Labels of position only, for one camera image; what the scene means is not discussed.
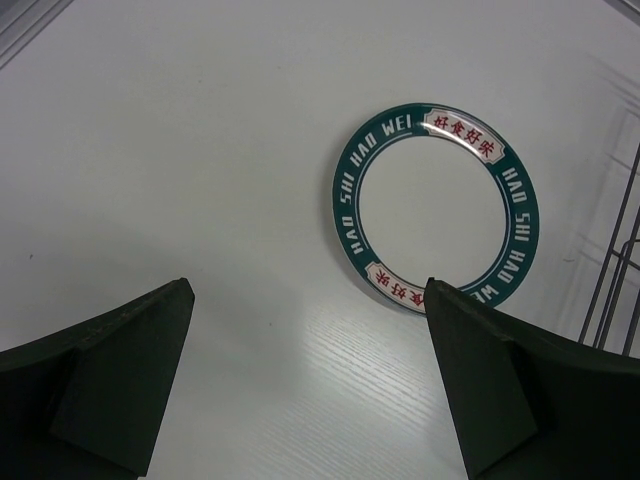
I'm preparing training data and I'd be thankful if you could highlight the green rimmed white plate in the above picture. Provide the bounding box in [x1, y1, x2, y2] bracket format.
[331, 103, 540, 314]

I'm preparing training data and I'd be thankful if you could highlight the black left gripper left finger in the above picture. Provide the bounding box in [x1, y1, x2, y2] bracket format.
[1, 278, 195, 479]

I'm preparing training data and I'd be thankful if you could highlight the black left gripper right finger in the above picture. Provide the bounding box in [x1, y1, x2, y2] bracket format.
[424, 278, 639, 479]

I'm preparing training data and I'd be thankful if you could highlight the grey wire dish rack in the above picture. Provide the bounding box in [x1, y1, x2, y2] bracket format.
[578, 147, 639, 354]

